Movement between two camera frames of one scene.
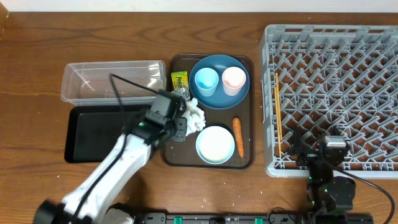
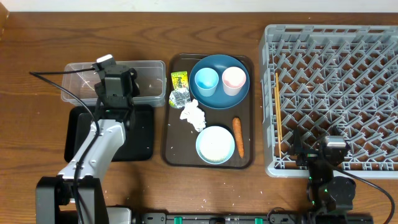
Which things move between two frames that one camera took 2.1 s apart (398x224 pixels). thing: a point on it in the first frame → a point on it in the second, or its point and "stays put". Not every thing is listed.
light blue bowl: (215, 145) stays put
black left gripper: (183, 137) → (134, 83)
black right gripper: (307, 155) stays put
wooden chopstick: (277, 129) stays put
